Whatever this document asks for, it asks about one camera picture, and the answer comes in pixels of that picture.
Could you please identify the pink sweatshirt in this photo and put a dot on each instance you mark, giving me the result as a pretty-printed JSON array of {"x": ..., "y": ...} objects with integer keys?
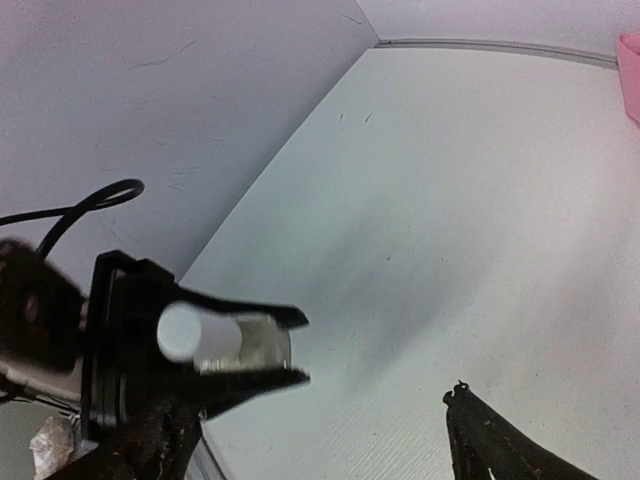
[{"x": 627, "y": 52}]

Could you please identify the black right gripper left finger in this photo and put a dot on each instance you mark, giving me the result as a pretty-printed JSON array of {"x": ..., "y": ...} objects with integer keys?
[{"x": 156, "y": 444}]

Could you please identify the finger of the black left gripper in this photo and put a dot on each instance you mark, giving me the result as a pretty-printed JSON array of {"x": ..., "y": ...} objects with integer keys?
[
  {"x": 188, "y": 395},
  {"x": 286, "y": 316}
]

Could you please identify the clear nail polish bottle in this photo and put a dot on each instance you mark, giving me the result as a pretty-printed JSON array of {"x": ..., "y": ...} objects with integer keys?
[{"x": 243, "y": 342}]

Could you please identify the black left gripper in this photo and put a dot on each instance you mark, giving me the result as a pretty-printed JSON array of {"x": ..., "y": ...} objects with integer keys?
[{"x": 50, "y": 330}]

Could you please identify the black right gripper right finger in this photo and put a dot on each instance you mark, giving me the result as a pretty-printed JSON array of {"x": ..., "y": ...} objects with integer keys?
[{"x": 484, "y": 445}]

